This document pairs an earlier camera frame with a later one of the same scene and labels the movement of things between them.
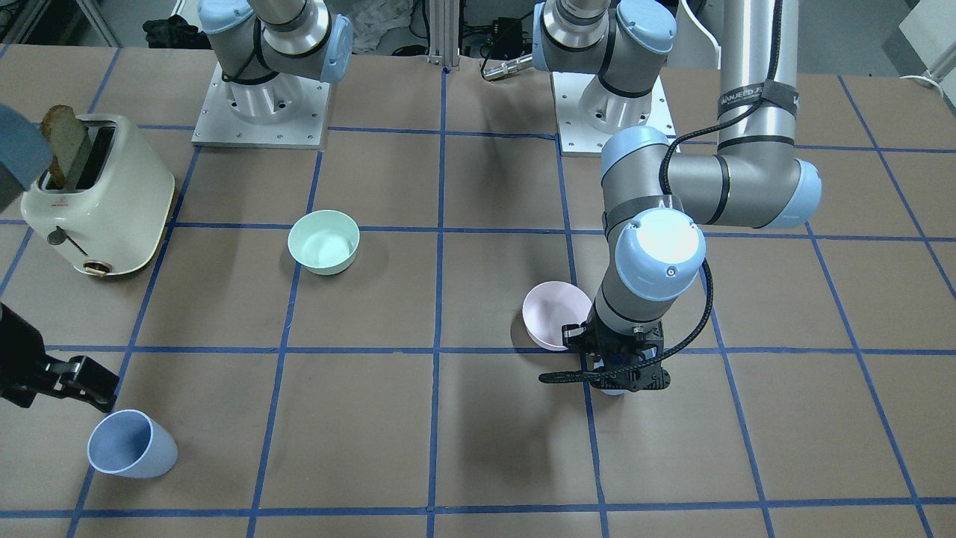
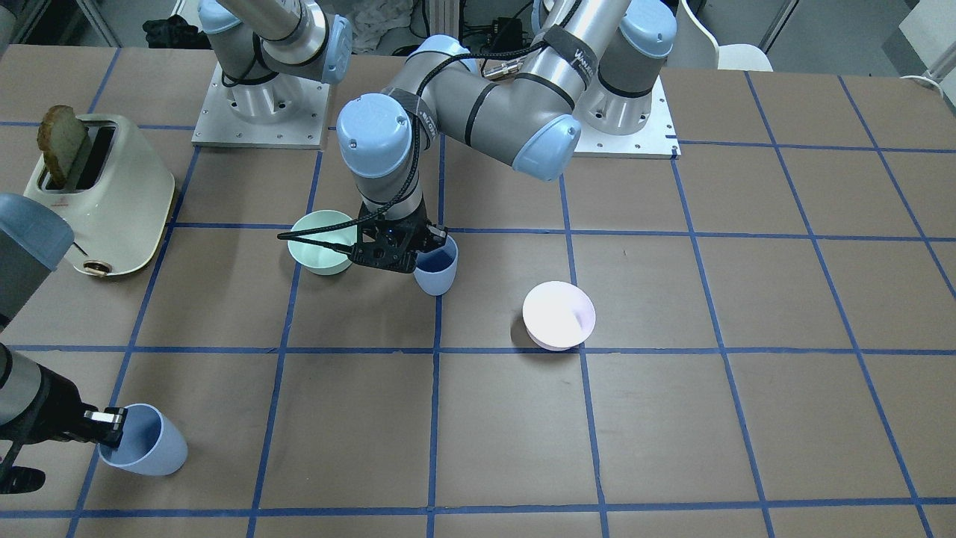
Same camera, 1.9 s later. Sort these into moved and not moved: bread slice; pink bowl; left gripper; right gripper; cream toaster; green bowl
Moved: right gripper; left gripper
Not moved: pink bowl; cream toaster; green bowl; bread slice
